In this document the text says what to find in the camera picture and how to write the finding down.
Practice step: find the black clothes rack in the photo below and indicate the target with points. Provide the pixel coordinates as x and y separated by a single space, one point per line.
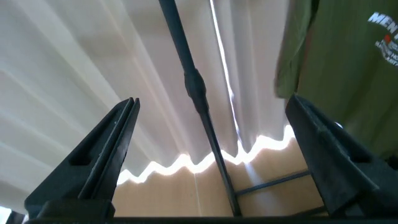
195 87

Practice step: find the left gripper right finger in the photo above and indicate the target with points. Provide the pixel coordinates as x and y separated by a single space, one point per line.
342 174

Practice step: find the green long-sleeved shirt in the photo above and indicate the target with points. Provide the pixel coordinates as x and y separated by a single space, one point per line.
342 62

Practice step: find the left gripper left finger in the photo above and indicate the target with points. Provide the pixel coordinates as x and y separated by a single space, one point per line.
90 174

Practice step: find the beige curtain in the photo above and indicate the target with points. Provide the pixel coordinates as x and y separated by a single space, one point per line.
77 62

